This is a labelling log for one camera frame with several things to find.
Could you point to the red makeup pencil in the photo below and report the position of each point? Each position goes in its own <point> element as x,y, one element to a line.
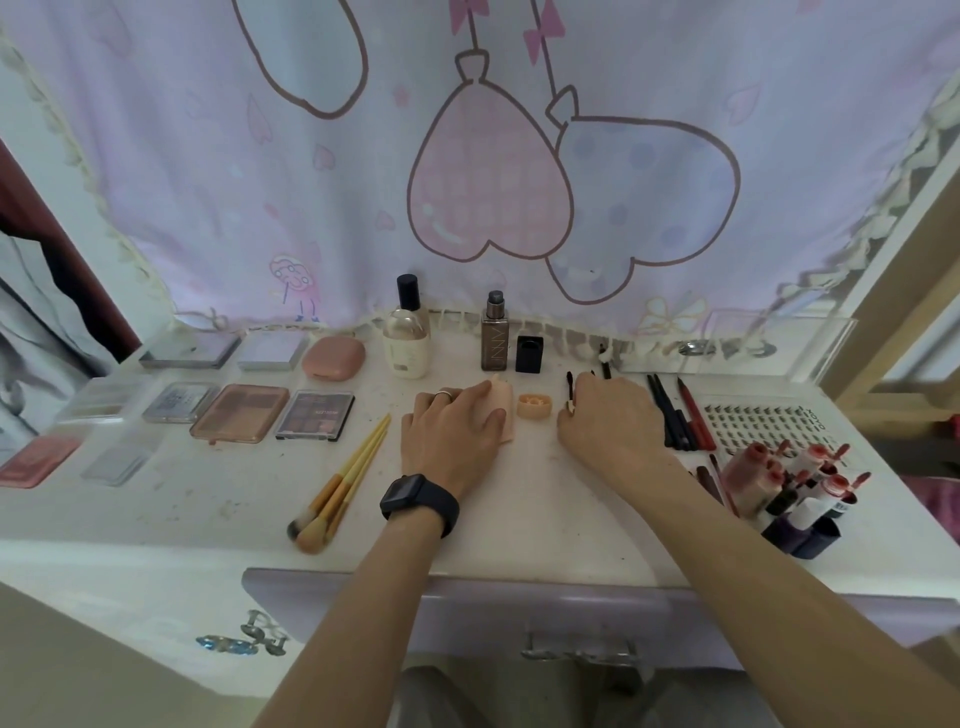
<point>691,409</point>

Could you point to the short black makeup pencil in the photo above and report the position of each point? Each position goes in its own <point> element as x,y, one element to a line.
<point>664,412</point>

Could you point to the white round pump bottle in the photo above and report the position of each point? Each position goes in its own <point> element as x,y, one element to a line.
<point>407,356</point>

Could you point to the black square bottle cap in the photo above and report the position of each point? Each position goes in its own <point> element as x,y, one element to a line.
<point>529,355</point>

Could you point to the beige tube black cap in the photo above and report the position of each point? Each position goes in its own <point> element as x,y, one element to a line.
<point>757,495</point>

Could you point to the person's right hand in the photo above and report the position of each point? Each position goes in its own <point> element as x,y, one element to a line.
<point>615,427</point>

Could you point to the pink cartoon cloth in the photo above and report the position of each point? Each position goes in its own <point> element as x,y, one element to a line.
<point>187,187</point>

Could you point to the silver square palette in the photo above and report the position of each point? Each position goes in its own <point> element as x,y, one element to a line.
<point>178,403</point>

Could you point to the person's left forearm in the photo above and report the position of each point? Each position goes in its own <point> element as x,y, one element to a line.
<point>352,637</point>

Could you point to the purple drawer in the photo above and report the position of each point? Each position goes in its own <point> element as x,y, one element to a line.
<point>337,600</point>

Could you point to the silver oval metal fitting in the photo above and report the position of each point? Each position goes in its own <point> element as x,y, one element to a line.
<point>759,349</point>
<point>697,347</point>

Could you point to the navy cosmetic tube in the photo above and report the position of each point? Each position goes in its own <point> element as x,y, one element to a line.
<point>787,536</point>

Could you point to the long black makeup pencil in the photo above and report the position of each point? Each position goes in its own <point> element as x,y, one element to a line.
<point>605,369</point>

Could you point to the person's left hand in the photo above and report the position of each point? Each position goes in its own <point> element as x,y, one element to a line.
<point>450,442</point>

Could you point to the dark square foundation bottle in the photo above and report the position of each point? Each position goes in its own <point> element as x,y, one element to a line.
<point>495,345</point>

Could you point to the person's right forearm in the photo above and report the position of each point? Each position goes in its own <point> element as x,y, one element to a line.
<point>787,585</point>

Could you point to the wooden bed frame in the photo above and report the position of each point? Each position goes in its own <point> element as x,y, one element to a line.
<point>900,337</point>

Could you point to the pink rounded compact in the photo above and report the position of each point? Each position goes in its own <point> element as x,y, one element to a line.
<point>334,358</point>

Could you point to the white dressing table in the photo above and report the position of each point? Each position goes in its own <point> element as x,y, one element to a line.
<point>187,517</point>

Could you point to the small pale tube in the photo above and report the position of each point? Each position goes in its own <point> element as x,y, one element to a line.
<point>832,487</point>

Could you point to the white hanging garment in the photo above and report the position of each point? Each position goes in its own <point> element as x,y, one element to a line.
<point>37,360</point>

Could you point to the blue shiny cabinet sticker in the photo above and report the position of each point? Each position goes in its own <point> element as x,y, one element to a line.
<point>225,645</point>

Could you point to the gold cap mascara wand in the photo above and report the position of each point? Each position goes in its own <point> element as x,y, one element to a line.
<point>568,382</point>

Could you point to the clear square palette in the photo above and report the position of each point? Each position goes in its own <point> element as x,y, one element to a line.
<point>116,463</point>

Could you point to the pink blush compact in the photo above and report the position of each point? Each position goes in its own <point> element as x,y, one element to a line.
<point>37,461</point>

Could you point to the small grey square palette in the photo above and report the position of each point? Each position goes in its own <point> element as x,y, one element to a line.
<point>272,351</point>

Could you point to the false eyelash tray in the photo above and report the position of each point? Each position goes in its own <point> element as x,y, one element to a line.
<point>772,424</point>

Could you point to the dark red wooden door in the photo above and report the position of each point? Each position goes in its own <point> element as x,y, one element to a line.
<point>37,217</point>

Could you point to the purple bed sheet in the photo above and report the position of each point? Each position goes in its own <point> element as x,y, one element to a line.
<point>937,502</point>

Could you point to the black smartwatch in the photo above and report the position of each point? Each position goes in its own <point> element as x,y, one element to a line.
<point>420,502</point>

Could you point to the brown blush palette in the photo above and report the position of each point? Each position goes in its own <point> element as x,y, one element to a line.
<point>240,414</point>

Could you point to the red pencil cap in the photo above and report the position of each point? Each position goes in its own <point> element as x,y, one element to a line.
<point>708,439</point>

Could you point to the small orange sponge holder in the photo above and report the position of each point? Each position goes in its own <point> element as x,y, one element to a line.
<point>534,409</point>

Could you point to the peach pump bottle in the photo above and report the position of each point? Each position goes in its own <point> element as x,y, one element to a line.
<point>504,409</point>

